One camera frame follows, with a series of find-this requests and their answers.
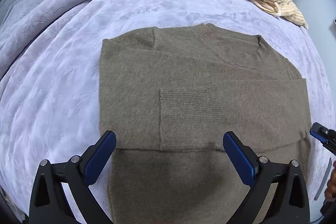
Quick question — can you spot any olive brown knit sweater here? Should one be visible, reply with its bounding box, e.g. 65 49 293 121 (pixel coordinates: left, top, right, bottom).
99 24 310 223

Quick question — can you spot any person's hand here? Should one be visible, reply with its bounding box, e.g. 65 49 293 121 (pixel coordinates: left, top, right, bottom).
325 161 336 201

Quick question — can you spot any lavender textured bed blanket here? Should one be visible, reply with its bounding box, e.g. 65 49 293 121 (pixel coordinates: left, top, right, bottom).
1 0 335 218

